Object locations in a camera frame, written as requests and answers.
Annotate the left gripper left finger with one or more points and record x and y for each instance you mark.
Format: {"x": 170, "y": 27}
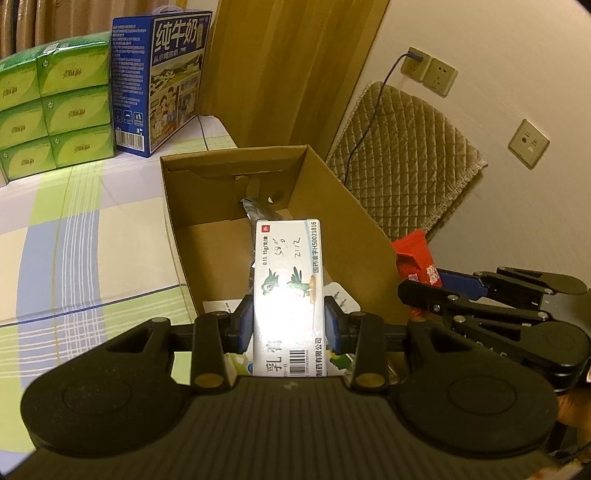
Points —
{"x": 207, "y": 369}

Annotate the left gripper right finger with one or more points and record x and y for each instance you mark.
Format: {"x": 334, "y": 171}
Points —
{"x": 370, "y": 365}

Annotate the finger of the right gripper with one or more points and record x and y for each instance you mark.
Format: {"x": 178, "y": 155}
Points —
{"x": 484, "y": 283}
{"x": 444, "y": 303}

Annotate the white mecobalamin tablet box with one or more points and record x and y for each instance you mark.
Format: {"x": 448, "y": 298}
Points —
{"x": 236, "y": 327}

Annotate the red snack packet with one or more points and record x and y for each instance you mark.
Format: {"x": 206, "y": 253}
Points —
{"x": 414, "y": 259}

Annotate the white ointment box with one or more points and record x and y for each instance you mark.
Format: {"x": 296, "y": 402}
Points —
{"x": 288, "y": 300}

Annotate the silver foil pouch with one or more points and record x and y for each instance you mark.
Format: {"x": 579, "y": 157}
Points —
{"x": 256, "y": 210}

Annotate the green white medicine box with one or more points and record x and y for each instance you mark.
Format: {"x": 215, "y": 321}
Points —
{"x": 338, "y": 304}

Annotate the person right hand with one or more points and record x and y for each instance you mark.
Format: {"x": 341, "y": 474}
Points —
{"x": 575, "y": 407}

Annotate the brown cardboard box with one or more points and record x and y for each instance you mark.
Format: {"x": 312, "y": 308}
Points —
{"x": 215, "y": 240}

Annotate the quilted chair cushion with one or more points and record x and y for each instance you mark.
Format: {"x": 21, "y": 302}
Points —
{"x": 404, "y": 161}

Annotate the mustard yellow curtain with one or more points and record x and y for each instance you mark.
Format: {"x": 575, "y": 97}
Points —
{"x": 283, "y": 72}

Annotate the green tissue pack stack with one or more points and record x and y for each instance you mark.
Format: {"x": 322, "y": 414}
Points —
{"x": 56, "y": 106}

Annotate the blue milk carton box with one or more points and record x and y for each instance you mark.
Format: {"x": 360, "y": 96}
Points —
{"x": 156, "y": 66}

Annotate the wall power socket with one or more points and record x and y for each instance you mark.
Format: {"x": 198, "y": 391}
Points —
{"x": 436, "y": 75}

